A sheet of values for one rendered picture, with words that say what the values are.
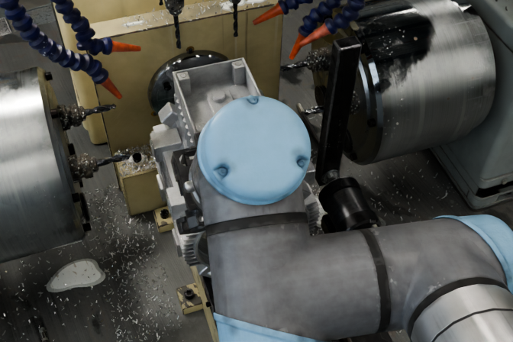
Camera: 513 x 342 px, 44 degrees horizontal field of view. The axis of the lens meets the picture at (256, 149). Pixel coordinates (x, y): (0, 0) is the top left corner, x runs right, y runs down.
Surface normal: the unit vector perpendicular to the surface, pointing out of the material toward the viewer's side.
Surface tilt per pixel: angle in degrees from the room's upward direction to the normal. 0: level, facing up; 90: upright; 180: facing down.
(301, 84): 0
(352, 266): 11
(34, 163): 43
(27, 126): 24
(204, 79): 90
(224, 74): 90
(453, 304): 29
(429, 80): 51
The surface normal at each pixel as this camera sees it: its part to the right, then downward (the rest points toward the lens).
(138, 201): 0.33, 0.72
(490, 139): -0.94, 0.24
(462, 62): 0.24, 0.01
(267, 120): 0.18, -0.20
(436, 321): -0.73, -0.51
